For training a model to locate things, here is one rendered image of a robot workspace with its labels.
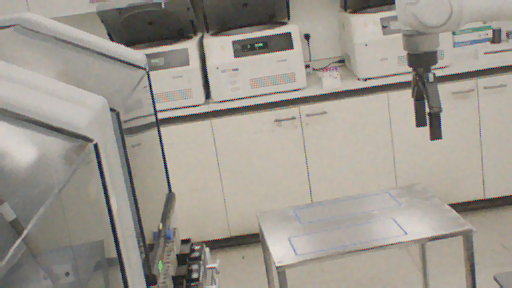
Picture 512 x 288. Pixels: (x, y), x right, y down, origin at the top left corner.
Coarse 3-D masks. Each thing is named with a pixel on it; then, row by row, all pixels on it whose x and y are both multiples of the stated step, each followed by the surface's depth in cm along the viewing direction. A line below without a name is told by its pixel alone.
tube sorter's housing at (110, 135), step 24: (0, 24) 210; (24, 24) 210; (48, 24) 211; (96, 48) 213; (120, 48) 217; (0, 72) 143; (24, 72) 149; (72, 96) 145; (96, 96) 153; (120, 144) 221; (120, 168) 157; (120, 192) 153; (120, 216) 151
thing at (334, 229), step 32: (384, 192) 246; (416, 192) 241; (288, 224) 230; (320, 224) 226; (352, 224) 222; (384, 224) 219; (416, 224) 215; (448, 224) 212; (288, 256) 207; (320, 256) 203
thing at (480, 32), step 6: (462, 30) 432; (468, 30) 432; (474, 30) 432; (480, 30) 432; (486, 30) 432; (456, 36) 433; (462, 36) 433; (468, 36) 433; (474, 36) 433; (480, 36) 433; (486, 36) 433
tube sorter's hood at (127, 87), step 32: (0, 32) 191; (32, 32) 206; (32, 64) 170; (64, 64) 182; (96, 64) 195; (128, 64) 211; (128, 96) 175; (128, 128) 167; (160, 128) 219; (128, 160) 160; (160, 160) 212; (160, 192) 202; (160, 224) 193; (160, 256) 178
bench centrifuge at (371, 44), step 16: (352, 0) 432; (368, 0) 433; (384, 0) 436; (352, 16) 401; (368, 16) 396; (384, 16) 395; (352, 32) 399; (368, 32) 393; (384, 32) 392; (400, 32) 392; (352, 48) 404; (368, 48) 393; (384, 48) 393; (400, 48) 393; (448, 48) 394; (352, 64) 414; (368, 64) 395; (384, 64) 396; (400, 64) 396; (448, 64) 397
